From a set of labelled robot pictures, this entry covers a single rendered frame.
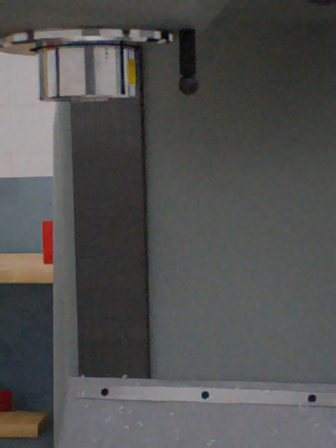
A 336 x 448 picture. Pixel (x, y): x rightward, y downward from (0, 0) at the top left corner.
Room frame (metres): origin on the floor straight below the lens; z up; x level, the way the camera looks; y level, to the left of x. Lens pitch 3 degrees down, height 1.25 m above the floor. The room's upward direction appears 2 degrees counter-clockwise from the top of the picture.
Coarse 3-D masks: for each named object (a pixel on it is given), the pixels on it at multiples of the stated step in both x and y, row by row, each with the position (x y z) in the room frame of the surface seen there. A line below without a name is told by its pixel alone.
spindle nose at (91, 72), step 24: (48, 48) 0.56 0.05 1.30; (72, 48) 0.56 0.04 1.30; (96, 48) 0.56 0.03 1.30; (120, 48) 0.56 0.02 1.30; (48, 72) 0.56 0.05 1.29; (72, 72) 0.56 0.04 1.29; (96, 72) 0.56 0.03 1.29; (120, 72) 0.56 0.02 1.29; (48, 96) 0.56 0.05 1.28; (72, 96) 0.56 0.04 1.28; (96, 96) 0.56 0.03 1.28; (120, 96) 0.56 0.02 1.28
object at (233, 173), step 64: (256, 64) 0.93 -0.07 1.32; (320, 64) 0.92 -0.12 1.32; (64, 128) 0.98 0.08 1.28; (128, 128) 0.96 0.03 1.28; (192, 128) 0.95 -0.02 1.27; (256, 128) 0.93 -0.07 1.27; (320, 128) 0.92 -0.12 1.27; (64, 192) 0.98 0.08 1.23; (128, 192) 0.96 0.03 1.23; (192, 192) 0.95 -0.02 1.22; (256, 192) 0.94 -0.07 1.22; (320, 192) 0.92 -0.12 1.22; (64, 256) 0.98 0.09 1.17; (128, 256) 0.96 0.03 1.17; (192, 256) 0.95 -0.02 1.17; (256, 256) 0.94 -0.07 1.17; (320, 256) 0.92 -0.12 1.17; (64, 320) 0.99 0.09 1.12; (128, 320) 0.96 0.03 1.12; (192, 320) 0.95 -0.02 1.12; (256, 320) 0.94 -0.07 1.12; (320, 320) 0.92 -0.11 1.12; (64, 384) 1.00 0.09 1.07
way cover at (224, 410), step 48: (96, 384) 0.96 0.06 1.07; (144, 384) 0.95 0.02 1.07; (192, 384) 0.94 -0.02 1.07; (240, 384) 0.93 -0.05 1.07; (288, 384) 0.92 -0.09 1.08; (96, 432) 0.95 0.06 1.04; (144, 432) 0.94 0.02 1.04; (192, 432) 0.93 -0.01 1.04; (240, 432) 0.92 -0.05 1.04; (288, 432) 0.91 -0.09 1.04
